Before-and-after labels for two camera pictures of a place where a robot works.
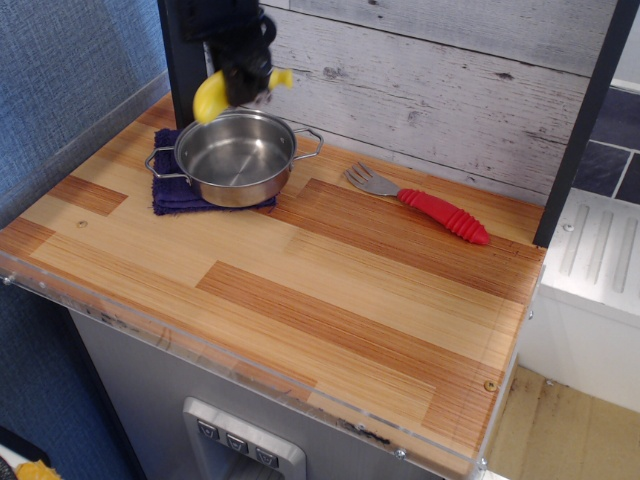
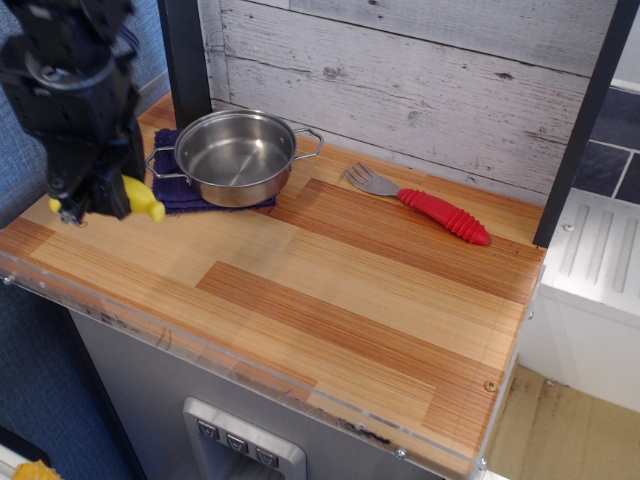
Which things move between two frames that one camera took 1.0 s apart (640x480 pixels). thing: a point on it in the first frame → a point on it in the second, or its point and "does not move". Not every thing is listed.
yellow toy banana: x=210 y=100 → x=141 y=200
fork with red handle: x=365 y=179 does not move
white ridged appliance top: x=593 y=255 does not move
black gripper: x=241 y=35 → x=82 y=104
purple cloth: x=173 y=193 does not move
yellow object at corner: x=36 y=470 does not move
